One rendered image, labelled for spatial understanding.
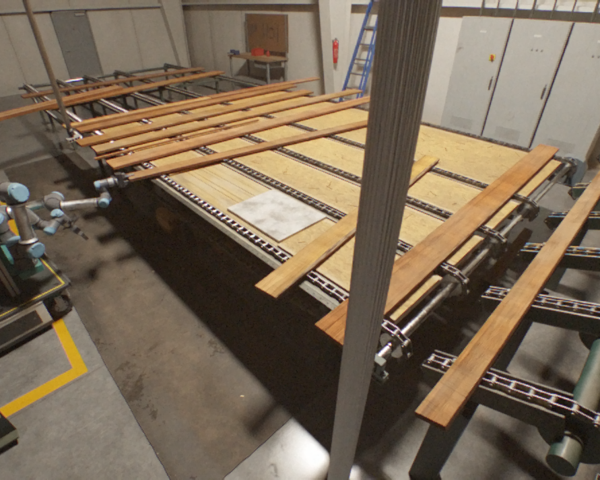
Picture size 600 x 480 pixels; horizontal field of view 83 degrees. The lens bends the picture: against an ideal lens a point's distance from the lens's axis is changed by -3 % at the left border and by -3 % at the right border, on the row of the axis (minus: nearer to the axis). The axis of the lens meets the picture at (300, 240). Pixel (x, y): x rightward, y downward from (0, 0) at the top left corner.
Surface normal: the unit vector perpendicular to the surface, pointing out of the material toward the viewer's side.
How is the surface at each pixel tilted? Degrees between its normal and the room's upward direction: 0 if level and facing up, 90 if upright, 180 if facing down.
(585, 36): 90
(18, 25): 86
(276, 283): 0
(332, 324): 0
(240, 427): 0
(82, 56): 90
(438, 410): 22
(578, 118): 90
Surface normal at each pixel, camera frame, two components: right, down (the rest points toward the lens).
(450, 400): -0.26, -0.92
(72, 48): 0.69, 0.41
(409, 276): 0.00, -0.82
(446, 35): -0.74, 0.34
